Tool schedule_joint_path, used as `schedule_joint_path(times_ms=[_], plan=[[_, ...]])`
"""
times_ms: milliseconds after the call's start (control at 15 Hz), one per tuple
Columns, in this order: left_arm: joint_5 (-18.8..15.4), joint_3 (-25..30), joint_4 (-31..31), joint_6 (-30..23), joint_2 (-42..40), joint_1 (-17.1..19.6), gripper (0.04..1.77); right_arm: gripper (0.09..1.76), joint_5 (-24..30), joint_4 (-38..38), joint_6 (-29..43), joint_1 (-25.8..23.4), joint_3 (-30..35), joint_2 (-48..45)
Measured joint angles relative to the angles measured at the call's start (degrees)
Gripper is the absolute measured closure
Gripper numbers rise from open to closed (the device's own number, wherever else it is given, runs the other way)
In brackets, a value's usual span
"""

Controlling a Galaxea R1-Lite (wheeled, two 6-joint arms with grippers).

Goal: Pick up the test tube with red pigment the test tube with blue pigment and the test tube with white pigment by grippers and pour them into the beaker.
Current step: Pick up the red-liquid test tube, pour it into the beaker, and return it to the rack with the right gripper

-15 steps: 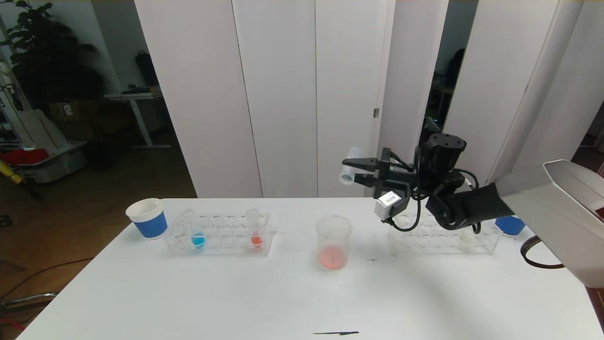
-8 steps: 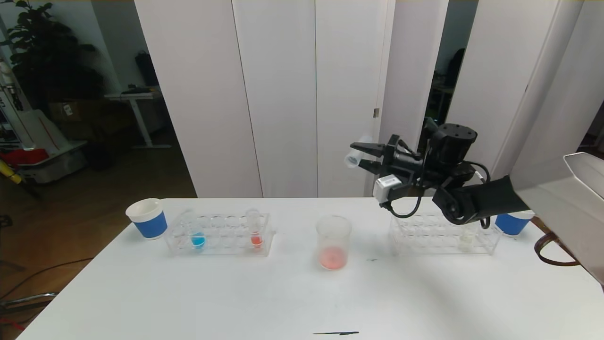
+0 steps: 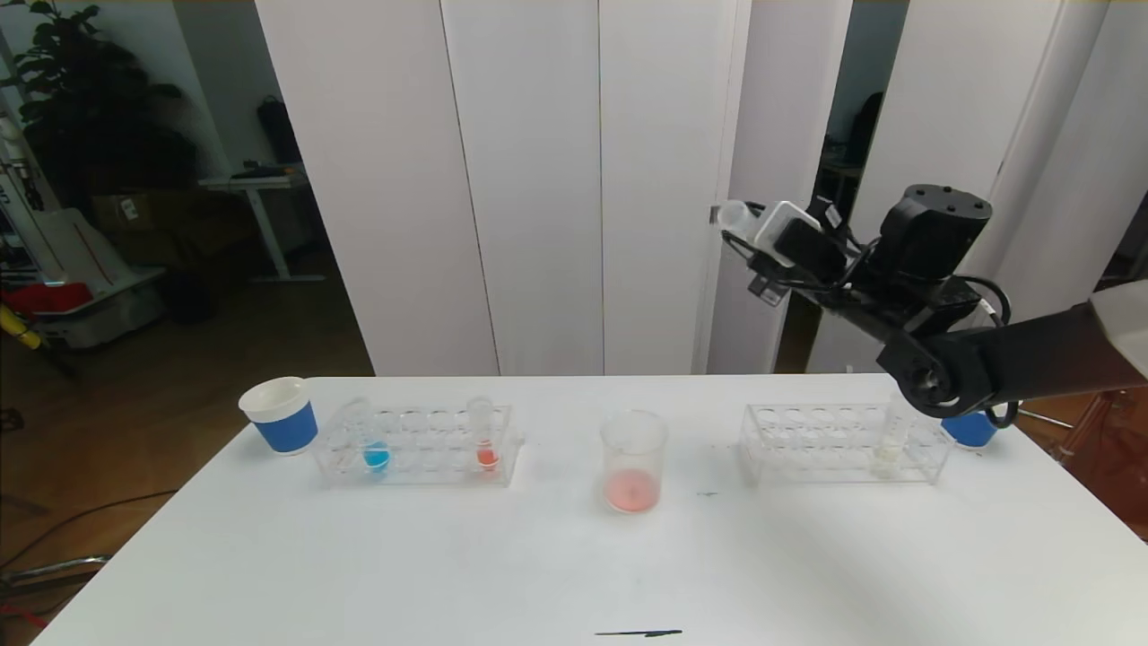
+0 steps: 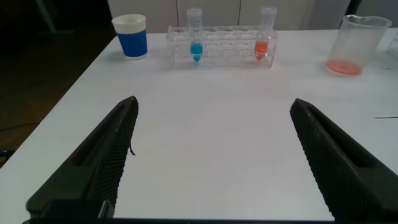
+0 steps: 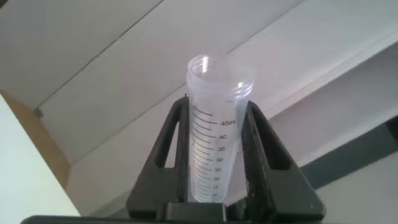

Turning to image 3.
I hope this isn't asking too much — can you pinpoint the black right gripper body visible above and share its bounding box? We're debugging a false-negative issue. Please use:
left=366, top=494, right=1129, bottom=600
left=746, top=218, right=848, bottom=308

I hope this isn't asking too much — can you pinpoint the test tube with red pigment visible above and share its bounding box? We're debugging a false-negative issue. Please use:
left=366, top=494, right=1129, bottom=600
left=715, top=199, right=763, bottom=236
left=468, top=397, right=501, bottom=474

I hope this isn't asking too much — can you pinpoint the test tube with blue pigment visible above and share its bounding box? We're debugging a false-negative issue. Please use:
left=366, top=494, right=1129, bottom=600
left=359, top=401, right=393, bottom=475

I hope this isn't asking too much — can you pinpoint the clear acrylic test tube rack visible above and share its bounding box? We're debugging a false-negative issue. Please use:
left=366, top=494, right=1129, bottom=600
left=740, top=402, right=953, bottom=487
left=314, top=401, right=523, bottom=490

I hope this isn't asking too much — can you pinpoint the test tube with white pigment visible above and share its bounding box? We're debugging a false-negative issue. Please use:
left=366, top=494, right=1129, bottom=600
left=874, top=408, right=911, bottom=478

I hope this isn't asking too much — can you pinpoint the clear glass beaker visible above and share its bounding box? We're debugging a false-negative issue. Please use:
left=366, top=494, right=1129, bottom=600
left=599, top=410, right=669, bottom=516

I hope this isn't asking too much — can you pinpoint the blue and white cup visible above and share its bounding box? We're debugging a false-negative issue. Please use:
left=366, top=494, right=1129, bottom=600
left=942, top=411, right=1002, bottom=449
left=239, top=377, right=320, bottom=456

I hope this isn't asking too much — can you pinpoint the black backpack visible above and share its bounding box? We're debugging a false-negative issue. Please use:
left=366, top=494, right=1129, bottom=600
left=258, top=97, right=302, bottom=167

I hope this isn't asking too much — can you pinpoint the white standing desk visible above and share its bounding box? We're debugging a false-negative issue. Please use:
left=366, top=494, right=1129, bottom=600
left=199, top=166, right=326, bottom=286

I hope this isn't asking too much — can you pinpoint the black bin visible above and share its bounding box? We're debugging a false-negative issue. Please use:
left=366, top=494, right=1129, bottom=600
left=166, top=269, right=216, bottom=326

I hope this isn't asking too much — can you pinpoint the brown cardboard box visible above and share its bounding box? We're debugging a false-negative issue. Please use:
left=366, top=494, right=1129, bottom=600
left=90, top=190, right=161, bottom=236

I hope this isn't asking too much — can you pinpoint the white machine base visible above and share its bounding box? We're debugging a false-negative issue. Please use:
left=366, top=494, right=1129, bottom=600
left=36, top=269, right=168, bottom=351

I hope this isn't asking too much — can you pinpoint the dark green potted plant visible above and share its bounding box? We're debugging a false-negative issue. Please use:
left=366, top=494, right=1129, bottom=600
left=0, top=0, right=200, bottom=209

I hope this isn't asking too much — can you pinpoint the white leaning board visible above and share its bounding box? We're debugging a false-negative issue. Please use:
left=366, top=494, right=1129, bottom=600
left=18, top=208, right=135, bottom=288

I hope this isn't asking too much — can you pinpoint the yellow tool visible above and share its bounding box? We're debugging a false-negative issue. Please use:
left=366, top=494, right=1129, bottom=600
left=0, top=303, right=42, bottom=353

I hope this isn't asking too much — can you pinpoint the metal chair leg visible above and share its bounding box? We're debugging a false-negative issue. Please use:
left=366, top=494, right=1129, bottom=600
left=0, top=554, right=113, bottom=593

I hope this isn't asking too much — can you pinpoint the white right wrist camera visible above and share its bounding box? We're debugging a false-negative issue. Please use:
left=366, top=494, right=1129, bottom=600
left=755, top=201, right=822, bottom=257

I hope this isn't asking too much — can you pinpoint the black floor cable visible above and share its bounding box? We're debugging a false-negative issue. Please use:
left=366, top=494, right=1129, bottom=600
left=0, top=489, right=180, bottom=575

